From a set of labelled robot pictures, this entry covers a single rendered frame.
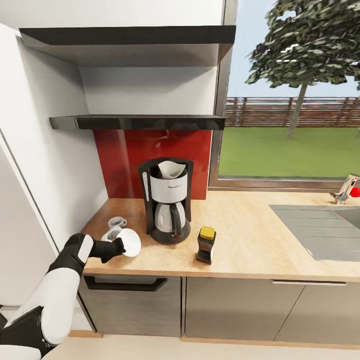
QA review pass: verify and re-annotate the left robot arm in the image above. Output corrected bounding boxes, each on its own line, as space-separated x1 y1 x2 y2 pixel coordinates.
0 226 125 360

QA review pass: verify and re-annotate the saucer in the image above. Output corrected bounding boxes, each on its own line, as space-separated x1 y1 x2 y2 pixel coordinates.
118 228 142 257

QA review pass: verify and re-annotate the coffee cup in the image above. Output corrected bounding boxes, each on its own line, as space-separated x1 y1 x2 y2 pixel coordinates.
108 216 127 229

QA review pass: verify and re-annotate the bottle of coffee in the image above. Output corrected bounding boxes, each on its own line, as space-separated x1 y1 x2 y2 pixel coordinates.
195 226 217 265

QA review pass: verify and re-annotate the paper coffee filter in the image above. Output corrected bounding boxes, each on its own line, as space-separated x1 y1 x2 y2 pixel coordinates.
159 161 186 180

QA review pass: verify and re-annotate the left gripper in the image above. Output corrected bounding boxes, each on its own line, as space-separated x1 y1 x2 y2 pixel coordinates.
99 237 125 264

